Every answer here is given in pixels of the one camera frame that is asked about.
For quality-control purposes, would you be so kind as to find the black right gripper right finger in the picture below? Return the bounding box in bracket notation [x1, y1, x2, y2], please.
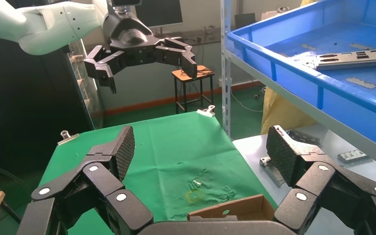
[265, 124, 376, 235]

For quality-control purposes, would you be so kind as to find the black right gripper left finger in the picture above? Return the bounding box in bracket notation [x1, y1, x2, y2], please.
[16, 125, 154, 235]

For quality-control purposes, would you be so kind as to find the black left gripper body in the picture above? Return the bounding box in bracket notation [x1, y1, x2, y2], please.
[102, 11, 163, 67]

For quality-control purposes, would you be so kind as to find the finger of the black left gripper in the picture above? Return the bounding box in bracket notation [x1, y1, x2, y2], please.
[83, 45, 126, 94]
[156, 36, 198, 79]

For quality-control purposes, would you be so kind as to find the brown cardboard box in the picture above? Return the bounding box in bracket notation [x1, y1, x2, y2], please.
[188, 194, 276, 222]

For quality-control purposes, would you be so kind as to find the blue plastic tray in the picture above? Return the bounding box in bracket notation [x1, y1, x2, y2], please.
[226, 0, 376, 153]

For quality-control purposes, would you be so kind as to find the black stool with wooden top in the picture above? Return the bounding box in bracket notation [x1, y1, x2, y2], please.
[171, 65, 215, 114]

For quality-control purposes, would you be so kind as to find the dark background desk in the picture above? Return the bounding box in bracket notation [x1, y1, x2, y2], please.
[155, 27, 223, 46]

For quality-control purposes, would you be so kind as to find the black computer monitor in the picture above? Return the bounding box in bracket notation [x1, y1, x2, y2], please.
[135, 0, 184, 28]

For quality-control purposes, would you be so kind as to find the yellow woven sack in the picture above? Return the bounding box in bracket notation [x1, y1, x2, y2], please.
[260, 0, 320, 135]

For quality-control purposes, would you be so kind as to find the grey metal shelf rack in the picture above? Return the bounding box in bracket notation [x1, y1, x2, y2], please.
[221, 0, 376, 172]

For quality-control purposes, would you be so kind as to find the green table cloth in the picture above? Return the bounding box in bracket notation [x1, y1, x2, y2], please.
[0, 111, 278, 235]

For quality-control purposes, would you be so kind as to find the silver binder clip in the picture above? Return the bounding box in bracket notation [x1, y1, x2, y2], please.
[57, 130, 80, 145]
[197, 105, 216, 118]

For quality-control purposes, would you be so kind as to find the small toothed metal shield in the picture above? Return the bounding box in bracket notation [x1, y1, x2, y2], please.
[337, 149, 369, 163]

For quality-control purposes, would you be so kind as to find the black cabinet with glass door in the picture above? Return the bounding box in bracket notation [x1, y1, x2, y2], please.
[0, 34, 105, 177]

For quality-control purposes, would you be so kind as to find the silver IO shield plate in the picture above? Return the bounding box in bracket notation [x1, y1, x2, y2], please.
[316, 47, 376, 71]

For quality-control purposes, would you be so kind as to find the square grey metal bracket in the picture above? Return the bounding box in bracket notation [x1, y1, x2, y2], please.
[259, 156, 286, 188]

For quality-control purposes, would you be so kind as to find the flat grey sheet metal bracket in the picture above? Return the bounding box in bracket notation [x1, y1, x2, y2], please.
[286, 129, 321, 146]

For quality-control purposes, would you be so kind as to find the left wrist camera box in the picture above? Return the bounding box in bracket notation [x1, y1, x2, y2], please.
[112, 0, 142, 7]

